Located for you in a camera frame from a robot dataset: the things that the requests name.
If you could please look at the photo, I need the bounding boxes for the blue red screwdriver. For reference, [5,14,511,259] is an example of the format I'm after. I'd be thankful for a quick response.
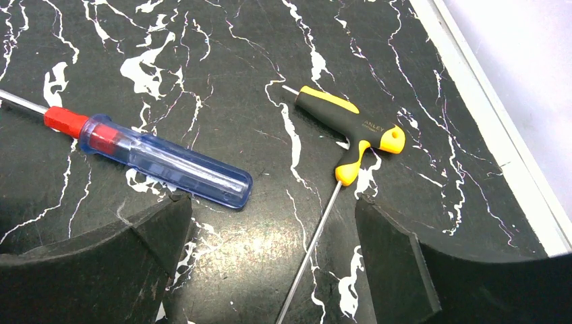
[1,90,253,209]

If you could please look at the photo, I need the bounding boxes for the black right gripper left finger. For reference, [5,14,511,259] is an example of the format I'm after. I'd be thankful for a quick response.
[1,194,193,323]

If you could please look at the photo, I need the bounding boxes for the aluminium table edge rail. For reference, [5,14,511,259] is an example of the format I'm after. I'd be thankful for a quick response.
[411,1,571,257]

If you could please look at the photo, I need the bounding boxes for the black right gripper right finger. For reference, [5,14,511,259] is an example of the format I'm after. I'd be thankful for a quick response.
[355,199,571,323]

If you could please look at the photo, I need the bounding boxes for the yellow black T-handle hex key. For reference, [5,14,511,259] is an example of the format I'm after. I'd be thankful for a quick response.
[276,85,405,323]

